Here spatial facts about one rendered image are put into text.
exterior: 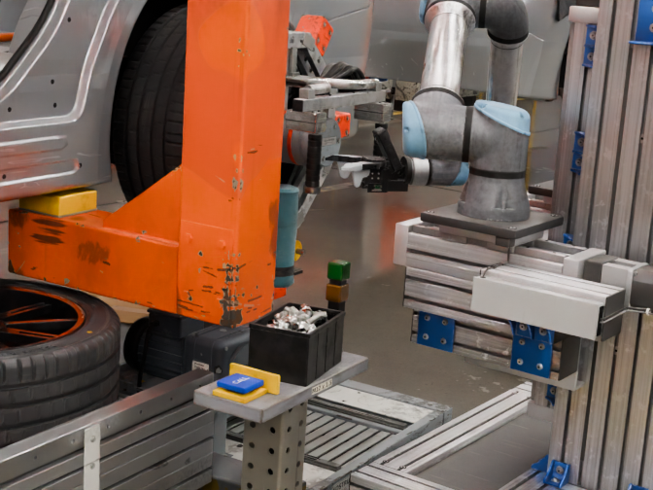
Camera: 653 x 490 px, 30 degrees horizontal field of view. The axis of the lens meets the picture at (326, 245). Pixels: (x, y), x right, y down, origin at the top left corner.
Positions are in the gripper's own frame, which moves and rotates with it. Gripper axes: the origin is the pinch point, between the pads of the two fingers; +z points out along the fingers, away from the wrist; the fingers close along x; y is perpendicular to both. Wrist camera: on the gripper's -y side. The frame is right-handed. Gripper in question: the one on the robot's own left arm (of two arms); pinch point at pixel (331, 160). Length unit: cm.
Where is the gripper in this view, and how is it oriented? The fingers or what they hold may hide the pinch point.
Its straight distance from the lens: 302.9
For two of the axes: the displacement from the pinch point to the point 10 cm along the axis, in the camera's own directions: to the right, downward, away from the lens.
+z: -9.7, 0.0, -2.5
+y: -0.6, 9.7, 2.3
